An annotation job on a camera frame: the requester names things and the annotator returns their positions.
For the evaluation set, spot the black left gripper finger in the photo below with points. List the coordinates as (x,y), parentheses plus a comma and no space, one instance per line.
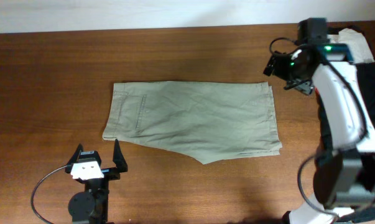
(118,158)
(75,155)

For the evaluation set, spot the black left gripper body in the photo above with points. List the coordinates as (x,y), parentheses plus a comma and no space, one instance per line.
(97,184)

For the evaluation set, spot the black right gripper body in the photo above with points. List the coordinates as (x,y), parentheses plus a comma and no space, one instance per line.
(283,68)

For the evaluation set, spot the khaki green shorts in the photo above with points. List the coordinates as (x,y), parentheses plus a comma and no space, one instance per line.
(204,120)

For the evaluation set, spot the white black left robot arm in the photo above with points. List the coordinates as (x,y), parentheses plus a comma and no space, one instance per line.
(91,205)

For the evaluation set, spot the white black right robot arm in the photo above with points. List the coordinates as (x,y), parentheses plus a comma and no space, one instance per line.
(344,180)

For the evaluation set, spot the beige cloth in pile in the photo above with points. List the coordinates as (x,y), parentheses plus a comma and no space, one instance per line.
(356,43)

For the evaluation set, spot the black clothing pile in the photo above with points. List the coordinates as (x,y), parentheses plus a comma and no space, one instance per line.
(366,82)

